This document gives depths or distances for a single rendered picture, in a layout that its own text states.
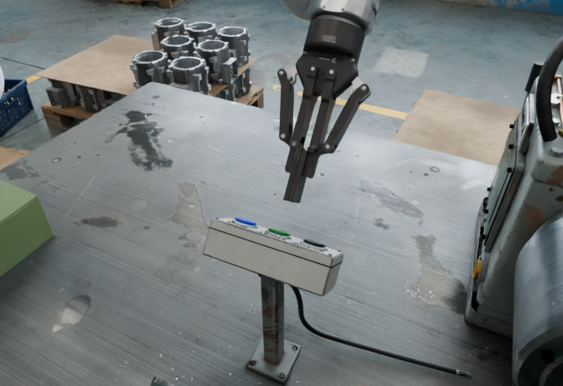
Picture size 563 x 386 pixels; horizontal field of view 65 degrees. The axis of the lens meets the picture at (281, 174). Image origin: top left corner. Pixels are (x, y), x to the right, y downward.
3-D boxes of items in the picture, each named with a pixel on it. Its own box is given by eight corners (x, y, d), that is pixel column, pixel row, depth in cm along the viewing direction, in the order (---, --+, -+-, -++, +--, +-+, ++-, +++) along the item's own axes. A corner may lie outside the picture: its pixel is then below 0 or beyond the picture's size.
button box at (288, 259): (335, 288, 59) (345, 249, 59) (323, 297, 52) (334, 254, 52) (224, 249, 65) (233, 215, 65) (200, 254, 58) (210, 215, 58)
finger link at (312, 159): (314, 140, 59) (336, 145, 58) (305, 177, 59) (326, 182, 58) (312, 138, 58) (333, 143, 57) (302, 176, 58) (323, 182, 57)
